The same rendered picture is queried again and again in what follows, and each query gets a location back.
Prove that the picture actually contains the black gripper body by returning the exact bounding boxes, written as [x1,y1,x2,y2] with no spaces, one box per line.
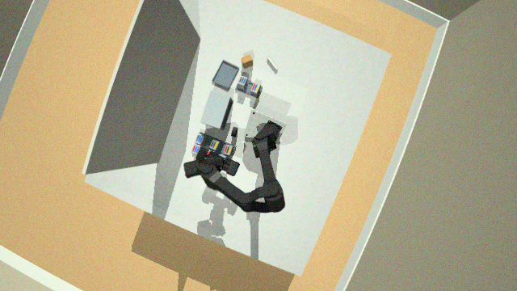
[196,147,240,176]

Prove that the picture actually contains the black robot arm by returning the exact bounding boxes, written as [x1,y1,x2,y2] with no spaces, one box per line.
[183,120,285,213]

